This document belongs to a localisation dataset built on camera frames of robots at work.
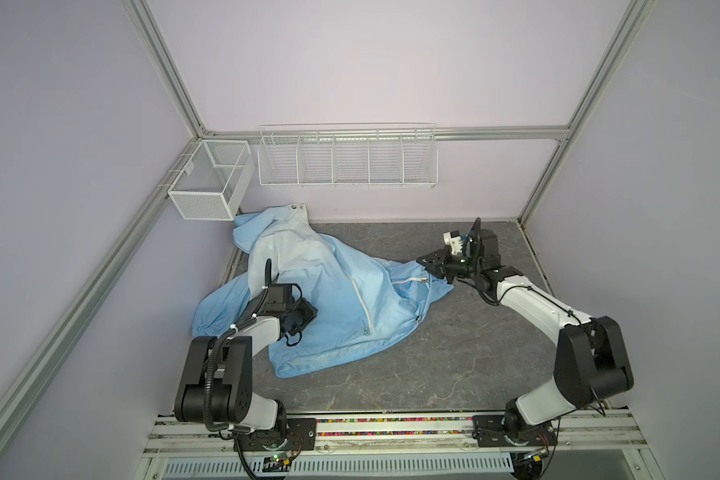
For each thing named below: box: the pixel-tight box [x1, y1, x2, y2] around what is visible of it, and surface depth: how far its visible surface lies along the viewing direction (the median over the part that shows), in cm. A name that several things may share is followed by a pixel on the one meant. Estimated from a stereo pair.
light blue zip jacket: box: [193, 204, 454, 377], surface depth 96 cm
